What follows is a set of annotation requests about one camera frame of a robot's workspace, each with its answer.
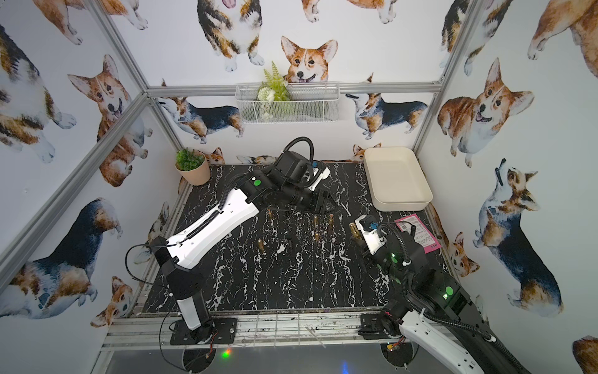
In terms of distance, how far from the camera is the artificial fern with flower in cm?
80

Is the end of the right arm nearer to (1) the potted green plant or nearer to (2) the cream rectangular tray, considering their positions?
(2) the cream rectangular tray

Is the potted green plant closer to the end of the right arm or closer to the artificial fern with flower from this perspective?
the artificial fern with flower
